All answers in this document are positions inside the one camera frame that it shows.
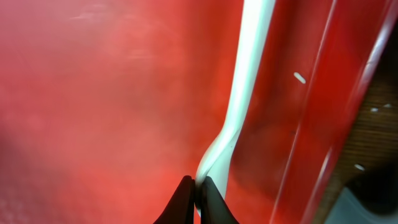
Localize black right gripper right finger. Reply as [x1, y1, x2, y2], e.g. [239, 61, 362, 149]
[198, 177, 239, 224]

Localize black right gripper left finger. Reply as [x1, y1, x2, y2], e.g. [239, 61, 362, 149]
[154, 175, 195, 224]

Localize white plastic spoon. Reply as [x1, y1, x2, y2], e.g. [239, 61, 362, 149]
[195, 0, 276, 216]

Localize grey dishwasher rack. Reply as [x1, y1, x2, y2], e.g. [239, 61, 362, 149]
[324, 187, 397, 224]

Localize red serving tray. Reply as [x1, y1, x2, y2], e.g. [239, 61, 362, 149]
[1, 0, 397, 223]

